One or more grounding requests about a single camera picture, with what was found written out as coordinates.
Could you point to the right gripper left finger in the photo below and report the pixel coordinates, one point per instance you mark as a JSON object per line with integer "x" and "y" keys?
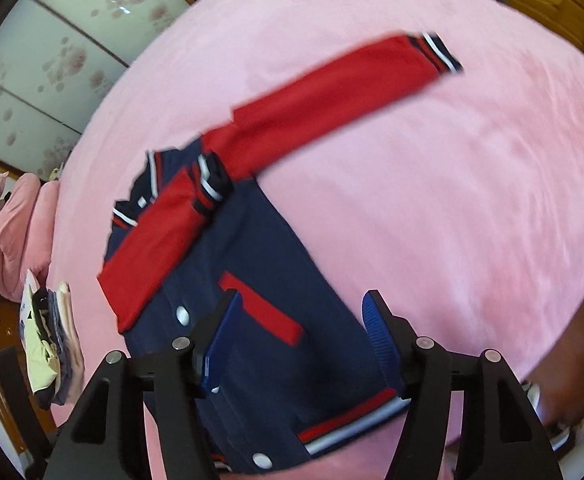
{"x": 105, "y": 436}

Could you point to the navy red varsity jacket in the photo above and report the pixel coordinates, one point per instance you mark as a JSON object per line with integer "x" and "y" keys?
{"x": 299, "y": 376}

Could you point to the stack of folded clothes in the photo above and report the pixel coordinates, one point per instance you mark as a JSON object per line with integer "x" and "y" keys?
{"x": 55, "y": 364}

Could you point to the pink bed blanket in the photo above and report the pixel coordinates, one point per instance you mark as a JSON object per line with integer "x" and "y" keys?
{"x": 463, "y": 206}

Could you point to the pink folded quilt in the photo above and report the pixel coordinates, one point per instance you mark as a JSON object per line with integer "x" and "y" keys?
{"x": 27, "y": 215}

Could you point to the floral sliding wardrobe door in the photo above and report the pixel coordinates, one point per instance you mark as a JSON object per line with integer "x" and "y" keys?
{"x": 58, "y": 61}

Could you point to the brown wooden bed frame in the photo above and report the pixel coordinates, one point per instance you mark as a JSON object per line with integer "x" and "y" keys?
{"x": 28, "y": 427}

